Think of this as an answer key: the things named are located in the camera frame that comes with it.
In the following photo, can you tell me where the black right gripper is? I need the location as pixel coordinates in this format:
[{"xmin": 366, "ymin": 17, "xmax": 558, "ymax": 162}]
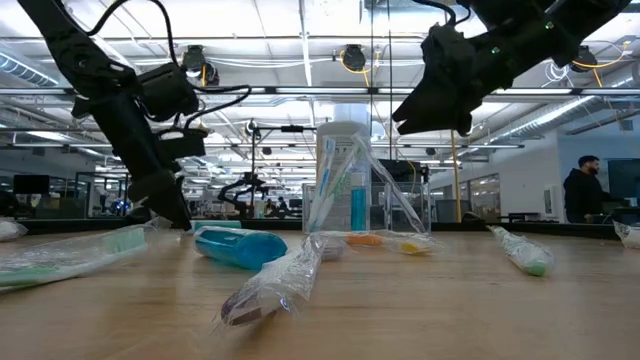
[{"xmin": 392, "ymin": 54, "xmax": 514, "ymax": 137}]

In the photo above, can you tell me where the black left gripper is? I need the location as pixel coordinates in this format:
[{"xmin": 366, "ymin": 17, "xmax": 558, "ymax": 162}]
[{"xmin": 97, "ymin": 107, "xmax": 194, "ymax": 232}]

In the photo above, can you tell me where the green toothbrush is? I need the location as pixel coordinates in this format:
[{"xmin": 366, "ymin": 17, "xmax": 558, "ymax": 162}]
[
  {"xmin": 0, "ymin": 224, "xmax": 154, "ymax": 294},
  {"xmin": 312, "ymin": 133, "xmax": 369, "ymax": 232},
  {"xmin": 485, "ymin": 223, "xmax": 557, "ymax": 279}
]

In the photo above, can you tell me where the orange toothbrush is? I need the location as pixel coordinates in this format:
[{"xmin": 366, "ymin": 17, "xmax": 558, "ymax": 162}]
[
  {"xmin": 0, "ymin": 217, "xmax": 29, "ymax": 244},
  {"xmin": 355, "ymin": 132, "xmax": 430, "ymax": 235},
  {"xmin": 324, "ymin": 229, "xmax": 444, "ymax": 257}
]

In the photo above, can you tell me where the blue toothbrush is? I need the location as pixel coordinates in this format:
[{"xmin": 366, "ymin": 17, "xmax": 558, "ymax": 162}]
[{"xmin": 305, "ymin": 135, "xmax": 337, "ymax": 234}]

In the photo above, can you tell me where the purple toothbrush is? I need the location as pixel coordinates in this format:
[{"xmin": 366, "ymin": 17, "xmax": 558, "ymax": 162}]
[{"xmin": 217, "ymin": 232, "xmax": 349, "ymax": 329}]

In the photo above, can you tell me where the white toothbrush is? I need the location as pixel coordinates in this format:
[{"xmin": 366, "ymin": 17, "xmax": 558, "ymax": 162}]
[{"xmin": 612, "ymin": 219, "xmax": 640, "ymax": 250}]

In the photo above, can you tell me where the black equipment cabinet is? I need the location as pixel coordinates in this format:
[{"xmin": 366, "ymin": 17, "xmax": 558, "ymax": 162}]
[{"xmin": 372, "ymin": 158, "xmax": 432, "ymax": 224}]

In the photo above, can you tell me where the clear bag with tubes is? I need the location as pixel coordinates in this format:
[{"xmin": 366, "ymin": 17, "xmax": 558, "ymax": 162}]
[{"xmin": 301, "ymin": 180, "xmax": 432, "ymax": 236}]

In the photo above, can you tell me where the long ceiling light strip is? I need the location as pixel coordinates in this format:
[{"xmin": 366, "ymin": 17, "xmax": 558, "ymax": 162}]
[
  {"xmin": 9, "ymin": 141, "xmax": 526, "ymax": 150},
  {"xmin": 0, "ymin": 85, "xmax": 640, "ymax": 97}
]

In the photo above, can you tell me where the black computer monitor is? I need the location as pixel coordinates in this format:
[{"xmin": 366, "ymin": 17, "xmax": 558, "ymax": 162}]
[{"xmin": 13, "ymin": 174, "xmax": 51, "ymax": 196}]

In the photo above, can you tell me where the person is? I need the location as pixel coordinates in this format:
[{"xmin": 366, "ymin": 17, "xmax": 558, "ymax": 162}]
[{"xmin": 562, "ymin": 154, "xmax": 615, "ymax": 225}]

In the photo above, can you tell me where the dark blue computer monitor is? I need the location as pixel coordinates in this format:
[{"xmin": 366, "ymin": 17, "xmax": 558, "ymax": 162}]
[{"xmin": 607, "ymin": 158, "xmax": 640, "ymax": 201}]

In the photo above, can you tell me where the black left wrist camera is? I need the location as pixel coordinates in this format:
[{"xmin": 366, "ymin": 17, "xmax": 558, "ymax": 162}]
[{"xmin": 156, "ymin": 127, "xmax": 210, "ymax": 162}]

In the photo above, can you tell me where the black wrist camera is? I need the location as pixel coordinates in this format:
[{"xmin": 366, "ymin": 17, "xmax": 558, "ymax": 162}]
[
  {"xmin": 156, "ymin": 127, "xmax": 210, "ymax": 162},
  {"xmin": 421, "ymin": 23, "xmax": 474, "ymax": 76}
]

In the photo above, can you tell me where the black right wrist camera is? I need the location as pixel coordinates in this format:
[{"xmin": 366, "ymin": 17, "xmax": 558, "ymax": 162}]
[{"xmin": 421, "ymin": 23, "xmax": 474, "ymax": 76}]

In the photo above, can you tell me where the black hanging cable with coil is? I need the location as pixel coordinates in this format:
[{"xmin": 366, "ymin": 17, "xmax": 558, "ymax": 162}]
[{"xmin": 387, "ymin": 0, "xmax": 394, "ymax": 166}]

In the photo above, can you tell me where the thin black hanging cable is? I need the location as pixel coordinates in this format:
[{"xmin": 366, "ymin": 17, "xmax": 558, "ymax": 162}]
[{"xmin": 368, "ymin": 0, "xmax": 375, "ymax": 124}]

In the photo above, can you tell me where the black background camera gantry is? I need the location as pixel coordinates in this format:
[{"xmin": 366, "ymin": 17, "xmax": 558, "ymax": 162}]
[{"xmin": 247, "ymin": 119, "xmax": 319, "ymax": 220}]

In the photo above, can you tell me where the black right camera cable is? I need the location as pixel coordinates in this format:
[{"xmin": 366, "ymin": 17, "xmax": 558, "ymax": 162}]
[{"xmin": 412, "ymin": 0, "xmax": 474, "ymax": 27}]

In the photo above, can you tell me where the black camera cable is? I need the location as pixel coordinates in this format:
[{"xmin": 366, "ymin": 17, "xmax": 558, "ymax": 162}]
[
  {"xmin": 412, "ymin": 0, "xmax": 474, "ymax": 27},
  {"xmin": 182, "ymin": 83, "xmax": 253, "ymax": 132}
]

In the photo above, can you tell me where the black left camera cable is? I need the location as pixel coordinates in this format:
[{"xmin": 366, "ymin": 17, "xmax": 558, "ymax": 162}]
[{"xmin": 182, "ymin": 83, "xmax": 253, "ymax": 132}]

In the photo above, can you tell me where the black aluminium table frame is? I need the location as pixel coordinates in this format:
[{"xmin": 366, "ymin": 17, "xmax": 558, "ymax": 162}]
[{"xmin": 0, "ymin": 217, "xmax": 640, "ymax": 241}]

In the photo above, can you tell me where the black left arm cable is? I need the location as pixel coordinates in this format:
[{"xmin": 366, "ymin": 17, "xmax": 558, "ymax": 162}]
[{"xmin": 84, "ymin": 0, "xmax": 181, "ymax": 66}]

